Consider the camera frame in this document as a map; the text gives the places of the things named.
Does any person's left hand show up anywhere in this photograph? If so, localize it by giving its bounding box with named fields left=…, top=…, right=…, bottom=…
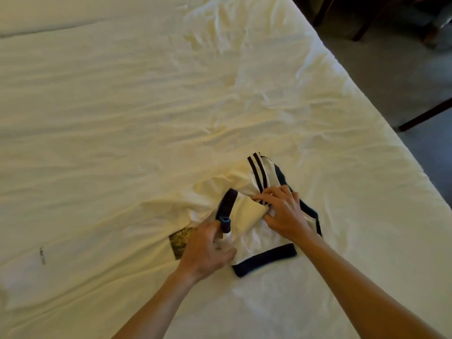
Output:
left=175, top=220, right=237, bottom=283

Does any person's right hand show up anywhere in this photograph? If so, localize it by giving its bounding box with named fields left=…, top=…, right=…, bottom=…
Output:
left=252, top=185, right=313, bottom=244

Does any white shirt with navy trim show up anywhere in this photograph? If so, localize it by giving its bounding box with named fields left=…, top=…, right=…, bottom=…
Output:
left=192, top=152, right=323, bottom=278

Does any person's right forearm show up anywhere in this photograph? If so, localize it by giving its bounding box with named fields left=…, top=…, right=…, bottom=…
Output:
left=295, top=232, right=446, bottom=339

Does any person's left forearm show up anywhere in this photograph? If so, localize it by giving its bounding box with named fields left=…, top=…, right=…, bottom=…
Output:
left=112, top=271, right=196, bottom=339

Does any white bed sheet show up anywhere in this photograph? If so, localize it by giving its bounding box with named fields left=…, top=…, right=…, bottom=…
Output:
left=0, top=0, right=452, bottom=339

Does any dark wooden chair leg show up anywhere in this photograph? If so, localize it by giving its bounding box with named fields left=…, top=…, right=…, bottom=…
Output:
left=398, top=98, right=452, bottom=133
left=352, top=0, right=382, bottom=42
left=312, top=0, right=337, bottom=27

